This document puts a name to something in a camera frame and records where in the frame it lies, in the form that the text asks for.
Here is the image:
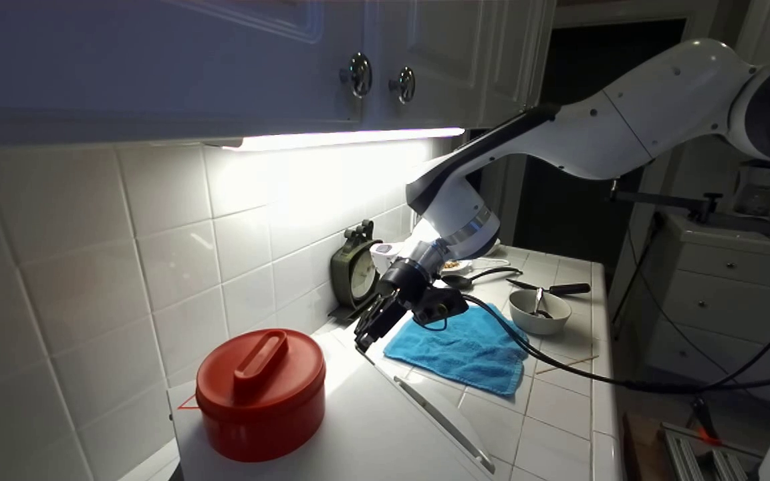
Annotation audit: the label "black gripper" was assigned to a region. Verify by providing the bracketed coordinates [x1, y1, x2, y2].
[352, 240, 447, 354]

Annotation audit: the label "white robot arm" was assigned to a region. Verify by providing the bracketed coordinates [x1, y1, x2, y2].
[355, 37, 770, 351]

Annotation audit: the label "round cabinet knob right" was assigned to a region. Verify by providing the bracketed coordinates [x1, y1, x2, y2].
[387, 67, 418, 104]

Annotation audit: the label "round cabinet knob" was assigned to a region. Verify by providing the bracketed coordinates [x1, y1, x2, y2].
[340, 51, 375, 100]
[387, 67, 418, 104]

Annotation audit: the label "round cabinet knob left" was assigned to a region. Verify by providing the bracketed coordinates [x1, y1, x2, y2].
[340, 51, 375, 100]

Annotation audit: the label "green kitchen timer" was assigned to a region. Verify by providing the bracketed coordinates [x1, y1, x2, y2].
[328, 219, 380, 327]

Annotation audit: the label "blue cloth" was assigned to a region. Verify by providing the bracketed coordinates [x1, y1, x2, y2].
[384, 307, 526, 398]

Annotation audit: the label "red round container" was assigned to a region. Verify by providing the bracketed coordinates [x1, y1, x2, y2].
[194, 330, 327, 464]

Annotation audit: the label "white bowl with food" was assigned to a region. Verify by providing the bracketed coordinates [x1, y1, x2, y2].
[509, 289, 570, 337]

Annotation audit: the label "metal spoon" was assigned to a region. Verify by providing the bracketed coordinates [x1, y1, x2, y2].
[531, 289, 550, 318]

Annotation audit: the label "under-cabinet light strip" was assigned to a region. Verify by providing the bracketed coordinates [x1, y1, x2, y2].
[202, 127, 466, 154]

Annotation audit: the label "white drawer unit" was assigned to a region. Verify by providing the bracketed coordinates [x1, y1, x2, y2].
[624, 214, 770, 386]

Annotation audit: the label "white upper cabinets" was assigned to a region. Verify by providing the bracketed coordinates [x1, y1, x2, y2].
[0, 0, 555, 148]

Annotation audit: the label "black handled knife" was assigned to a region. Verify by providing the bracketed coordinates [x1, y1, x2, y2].
[509, 279, 591, 297]

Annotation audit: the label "black cable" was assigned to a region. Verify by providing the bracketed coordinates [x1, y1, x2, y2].
[440, 203, 770, 395]

